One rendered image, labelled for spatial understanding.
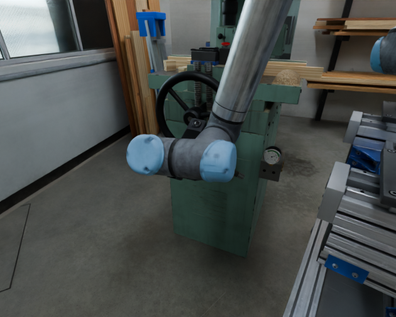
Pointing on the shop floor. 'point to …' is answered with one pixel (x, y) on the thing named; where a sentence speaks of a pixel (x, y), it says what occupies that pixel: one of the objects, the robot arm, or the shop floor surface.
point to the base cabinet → (224, 196)
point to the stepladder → (149, 27)
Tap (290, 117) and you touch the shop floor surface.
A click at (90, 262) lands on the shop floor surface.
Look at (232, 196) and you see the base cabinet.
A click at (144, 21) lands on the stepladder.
